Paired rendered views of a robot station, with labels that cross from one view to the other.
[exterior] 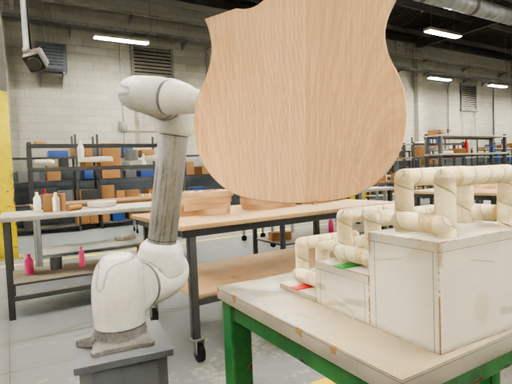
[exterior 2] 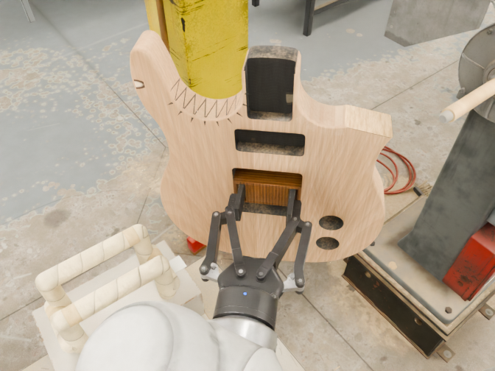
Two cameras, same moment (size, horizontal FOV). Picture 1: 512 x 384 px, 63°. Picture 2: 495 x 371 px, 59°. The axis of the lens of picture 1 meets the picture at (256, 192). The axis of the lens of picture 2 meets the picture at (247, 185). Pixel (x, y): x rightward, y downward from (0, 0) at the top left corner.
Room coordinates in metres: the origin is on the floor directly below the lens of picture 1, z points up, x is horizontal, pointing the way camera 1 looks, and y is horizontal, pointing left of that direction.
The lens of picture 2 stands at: (1.13, -0.16, 1.84)
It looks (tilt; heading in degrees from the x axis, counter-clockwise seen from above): 49 degrees down; 173
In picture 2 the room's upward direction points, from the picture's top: straight up
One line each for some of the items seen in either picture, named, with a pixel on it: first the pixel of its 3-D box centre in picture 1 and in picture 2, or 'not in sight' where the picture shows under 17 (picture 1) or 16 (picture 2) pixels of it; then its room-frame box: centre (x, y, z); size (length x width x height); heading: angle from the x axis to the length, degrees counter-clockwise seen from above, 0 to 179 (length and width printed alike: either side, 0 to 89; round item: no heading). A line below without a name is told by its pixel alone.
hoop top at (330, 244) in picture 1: (350, 244); not in sight; (0.98, -0.22, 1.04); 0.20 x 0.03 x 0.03; 119
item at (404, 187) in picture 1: (404, 204); (163, 279); (0.73, -0.26, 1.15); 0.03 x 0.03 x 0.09
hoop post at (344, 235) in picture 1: (344, 238); not in sight; (0.87, -0.18, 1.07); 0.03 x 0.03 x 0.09
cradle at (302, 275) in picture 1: (308, 277); not in sight; (0.97, -0.12, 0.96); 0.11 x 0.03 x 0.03; 30
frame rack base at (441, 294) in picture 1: (453, 275); (127, 322); (0.74, -0.35, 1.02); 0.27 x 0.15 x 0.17; 120
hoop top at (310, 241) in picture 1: (328, 239); not in sight; (1.05, -0.18, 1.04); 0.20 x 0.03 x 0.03; 119
